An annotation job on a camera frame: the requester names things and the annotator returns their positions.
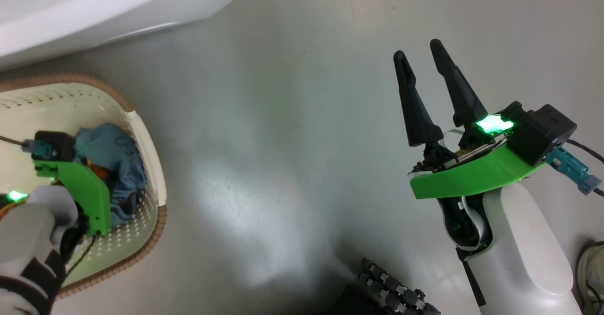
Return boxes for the white front-load washing machine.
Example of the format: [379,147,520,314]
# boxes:
[0,0,262,70]

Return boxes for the teal left camera connector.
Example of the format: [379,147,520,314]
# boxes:
[22,139,58,160]

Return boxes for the teal right camera connector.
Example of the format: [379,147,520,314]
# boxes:
[547,146,603,196]

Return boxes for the grey sneaker shoe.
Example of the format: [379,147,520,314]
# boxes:
[576,241,604,315]

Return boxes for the black right camera cable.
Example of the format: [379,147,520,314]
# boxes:
[566,138,604,197]

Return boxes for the blue cartoon print garment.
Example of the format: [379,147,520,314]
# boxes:
[74,123,148,228]

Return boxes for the cream perforated laundry basket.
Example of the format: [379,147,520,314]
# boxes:
[0,73,168,300]

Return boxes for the teal camera connector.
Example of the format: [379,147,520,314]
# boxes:
[547,146,603,196]
[22,139,58,160]

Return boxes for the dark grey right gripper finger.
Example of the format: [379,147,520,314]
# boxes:
[393,50,445,147]
[429,39,489,128]

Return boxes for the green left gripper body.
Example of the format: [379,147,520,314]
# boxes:
[33,159,112,237]

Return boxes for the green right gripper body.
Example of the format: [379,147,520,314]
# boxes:
[409,114,548,200]

